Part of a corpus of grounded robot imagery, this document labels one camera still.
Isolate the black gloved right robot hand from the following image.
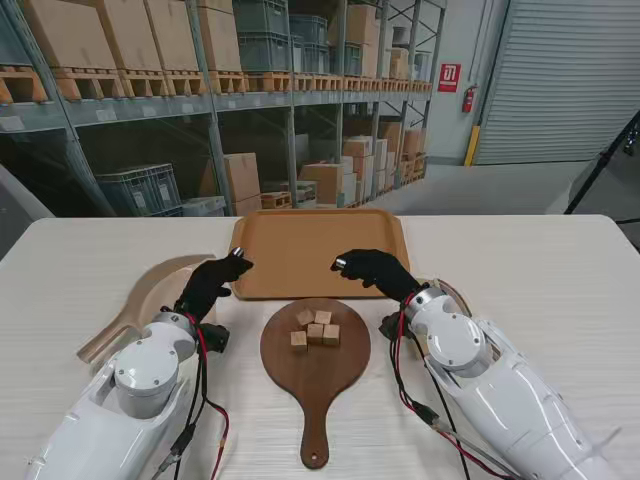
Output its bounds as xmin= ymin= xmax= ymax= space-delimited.
xmin=329 ymin=248 xmax=425 ymax=305

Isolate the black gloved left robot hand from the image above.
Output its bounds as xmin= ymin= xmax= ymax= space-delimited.
xmin=174 ymin=247 xmax=256 ymax=322

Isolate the beige plastic dustpan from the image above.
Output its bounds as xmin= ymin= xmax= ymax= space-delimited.
xmin=75 ymin=253 xmax=221 ymax=374

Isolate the beige brush with wooden handle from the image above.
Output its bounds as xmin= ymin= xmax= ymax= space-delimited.
xmin=413 ymin=276 xmax=476 ymax=321

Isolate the round dark wooden cutting board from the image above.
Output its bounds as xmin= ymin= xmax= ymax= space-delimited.
xmin=259 ymin=297 xmax=372 ymax=470

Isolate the orange-brown plastic tray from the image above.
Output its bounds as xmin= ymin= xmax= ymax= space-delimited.
xmin=228 ymin=208 xmax=412 ymax=301

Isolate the large cardboard box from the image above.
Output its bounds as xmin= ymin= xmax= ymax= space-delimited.
xmin=299 ymin=163 xmax=345 ymax=205
xmin=197 ymin=0 xmax=244 ymax=72
xmin=199 ymin=152 xmax=262 ymax=204
xmin=327 ymin=4 xmax=379 ymax=49
xmin=97 ymin=0 xmax=164 ymax=71
xmin=144 ymin=0 xmax=201 ymax=72
xmin=22 ymin=0 xmax=119 ymax=71

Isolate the gray plastic crate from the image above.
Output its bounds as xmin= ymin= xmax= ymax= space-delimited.
xmin=299 ymin=42 xmax=331 ymax=75
xmin=288 ymin=14 xmax=329 ymax=46
xmin=233 ymin=0 xmax=291 ymax=35
xmin=94 ymin=163 xmax=182 ymax=217
xmin=237 ymin=32 xmax=296 ymax=74

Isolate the gray metal shelving rack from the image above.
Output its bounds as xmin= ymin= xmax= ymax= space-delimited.
xmin=0 ymin=0 xmax=446 ymax=217

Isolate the black tripod stand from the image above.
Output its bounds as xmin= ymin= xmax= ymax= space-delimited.
xmin=564 ymin=119 xmax=640 ymax=216

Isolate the gray roller shutter door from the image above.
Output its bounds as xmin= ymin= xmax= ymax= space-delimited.
xmin=473 ymin=0 xmax=640 ymax=166

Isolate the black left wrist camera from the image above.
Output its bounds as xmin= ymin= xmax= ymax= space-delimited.
xmin=197 ymin=323 xmax=231 ymax=354

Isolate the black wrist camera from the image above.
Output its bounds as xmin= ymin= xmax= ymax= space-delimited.
xmin=378 ymin=313 xmax=409 ymax=341
xmin=197 ymin=323 xmax=231 ymax=354

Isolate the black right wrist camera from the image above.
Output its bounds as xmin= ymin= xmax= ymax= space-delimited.
xmin=378 ymin=313 xmax=409 ymax=341

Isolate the red black right arm cable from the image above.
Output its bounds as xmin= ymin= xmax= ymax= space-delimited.
xmin=389 ymin=294 xmax=519 ymax=480

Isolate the red black arm cable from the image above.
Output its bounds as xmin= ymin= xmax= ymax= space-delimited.
xmin=389 ymin=294 xmax=519 ymax=480
xmin=149 ymin=298 xmax=232 ymax=480

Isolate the yellow corner guard post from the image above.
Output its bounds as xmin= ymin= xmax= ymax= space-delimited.
xmin=463 ymin=124 xmax=480 ymax=167

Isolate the red black left arm cable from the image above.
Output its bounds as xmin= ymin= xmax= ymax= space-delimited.
xmin=149 ymin=298 xmax=232 ymax=480

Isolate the red wall sign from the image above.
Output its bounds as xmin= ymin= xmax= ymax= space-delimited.
xmin=437 ymin=63 xmax=460 ymax=93

